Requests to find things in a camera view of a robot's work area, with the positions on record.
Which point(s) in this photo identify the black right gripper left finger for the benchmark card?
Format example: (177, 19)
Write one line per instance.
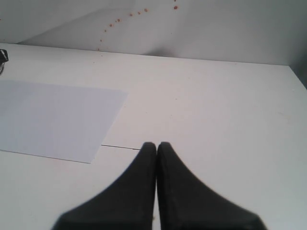
(127, 204)

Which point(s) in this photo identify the white spray can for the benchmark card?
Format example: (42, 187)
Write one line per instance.
(3, 59)

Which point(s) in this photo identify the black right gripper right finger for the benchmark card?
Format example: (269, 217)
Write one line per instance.
(186, 203)

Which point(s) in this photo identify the white backdrop paper sheet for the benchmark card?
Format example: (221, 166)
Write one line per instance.
(141, 31)

